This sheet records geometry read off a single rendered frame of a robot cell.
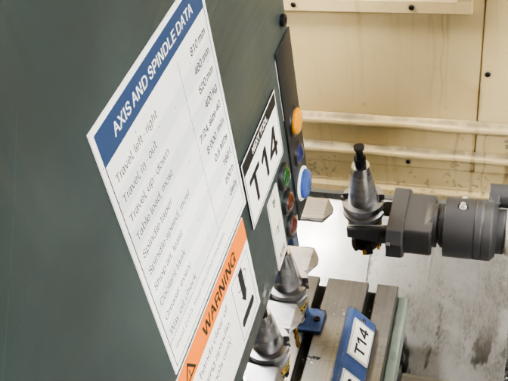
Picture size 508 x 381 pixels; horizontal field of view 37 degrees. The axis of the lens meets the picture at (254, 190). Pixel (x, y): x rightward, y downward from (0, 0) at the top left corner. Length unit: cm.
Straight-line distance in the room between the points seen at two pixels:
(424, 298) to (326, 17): 63
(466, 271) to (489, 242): 60
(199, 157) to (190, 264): 7
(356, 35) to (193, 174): 105
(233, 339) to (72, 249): 27
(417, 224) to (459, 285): 60
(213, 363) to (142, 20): 27
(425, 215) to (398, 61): 47
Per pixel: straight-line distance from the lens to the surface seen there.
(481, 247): 113
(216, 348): 58
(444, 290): 171
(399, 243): 112
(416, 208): 115
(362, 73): 156
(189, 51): 48
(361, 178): 109
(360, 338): 143
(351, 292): 154
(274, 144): 66
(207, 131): 51
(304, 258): 119
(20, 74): 32
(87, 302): 39
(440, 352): 168
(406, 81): 156
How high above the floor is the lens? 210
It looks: 43 degrees down
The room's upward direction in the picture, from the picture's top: 11 degrees counter-clockwise
